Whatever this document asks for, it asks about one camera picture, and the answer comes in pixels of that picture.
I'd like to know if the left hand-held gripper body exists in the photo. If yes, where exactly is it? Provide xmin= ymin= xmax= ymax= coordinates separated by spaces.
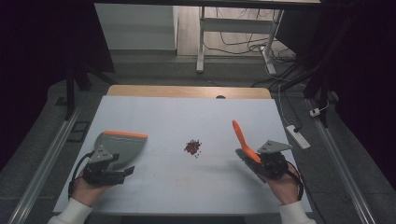
xmin=82 ymin=146 xmax=120 ymax=187

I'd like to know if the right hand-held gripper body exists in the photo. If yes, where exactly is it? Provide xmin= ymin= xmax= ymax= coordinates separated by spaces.
xmin=257 ymin=139 xmax=293 ymax=180

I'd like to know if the grey dustpan with orange edge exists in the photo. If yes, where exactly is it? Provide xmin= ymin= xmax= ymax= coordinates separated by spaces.
xmin=92 ymin=130 xmax=149 ymax=172

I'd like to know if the orange brush with grey bristles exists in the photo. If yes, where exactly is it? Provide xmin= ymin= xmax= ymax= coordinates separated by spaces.
xmin=232 ymin=119 xmax=269 ymax=184

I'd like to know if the pile of red beans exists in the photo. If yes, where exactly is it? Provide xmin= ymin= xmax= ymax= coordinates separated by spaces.
xmin=184 ymin=139 xmax=203 ymax=159

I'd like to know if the person's left hand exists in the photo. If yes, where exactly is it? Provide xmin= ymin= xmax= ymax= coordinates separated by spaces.
xmin=72 ymin=175 xmax=108 ymax=207

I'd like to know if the person's right hand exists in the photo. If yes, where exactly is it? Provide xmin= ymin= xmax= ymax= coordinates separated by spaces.
xmin=264 ymin=162 xmax=302 ymax=205

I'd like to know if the white power strip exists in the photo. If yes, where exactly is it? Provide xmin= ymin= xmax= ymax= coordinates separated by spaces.
xmin=285 ymin=124 xmax=312 ymax=150

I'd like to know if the black floor plate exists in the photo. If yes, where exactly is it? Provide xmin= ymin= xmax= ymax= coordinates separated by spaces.
xmin=66 ymin=120 xmax=92 ymax=144

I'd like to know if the black metal stand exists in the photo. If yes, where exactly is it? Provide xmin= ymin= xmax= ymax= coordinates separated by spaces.
xmin=303 ymin=62 xmax=332 ymax=129
xmin=55 ymin=62 xmax=110 ymax=121

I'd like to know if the white table mat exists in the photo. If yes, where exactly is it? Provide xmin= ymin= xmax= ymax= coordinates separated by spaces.
xmin=52 ymin=95 xmax=313 ymax=216

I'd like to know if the grey cabinet panel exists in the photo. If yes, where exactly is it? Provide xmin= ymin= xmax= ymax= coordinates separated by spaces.
xmin=94 ymin=3 xmax=179 ymax=51

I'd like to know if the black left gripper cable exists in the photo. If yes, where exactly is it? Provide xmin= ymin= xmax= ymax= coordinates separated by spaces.
xmin=68 ymin=151 xmax=94 ymax=199

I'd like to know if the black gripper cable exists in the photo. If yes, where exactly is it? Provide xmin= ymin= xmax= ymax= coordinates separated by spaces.
xmin=68 ymin=151 xmax=94 ymax=199
xmin=286 ymin=161 xmax=304 ymax=202

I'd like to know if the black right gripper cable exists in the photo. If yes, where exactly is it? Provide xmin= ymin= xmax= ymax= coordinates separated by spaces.
xmin=286 ymin=161 xmax=304 ymax=202

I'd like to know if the aluminium floor rail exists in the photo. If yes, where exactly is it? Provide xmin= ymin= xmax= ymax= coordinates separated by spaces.
xmin=7 ymin=104 xmax=82 ymax=224
xmin=306 ymin=99 xmax=377 ymax=224

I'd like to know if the white power strip cable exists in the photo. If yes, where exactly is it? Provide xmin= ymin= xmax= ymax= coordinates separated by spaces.
xmin=277 ymin=83 xmax=292 ymax=127

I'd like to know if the tangle of black floor cables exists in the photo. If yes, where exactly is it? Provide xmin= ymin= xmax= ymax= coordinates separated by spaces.
xmin=204 ymin=7 xmax=297 ymax=64

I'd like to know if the white metal desk frame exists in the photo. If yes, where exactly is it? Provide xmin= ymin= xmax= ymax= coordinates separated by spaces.
xmin=195 ymin=6 xmax=284 ymax=76

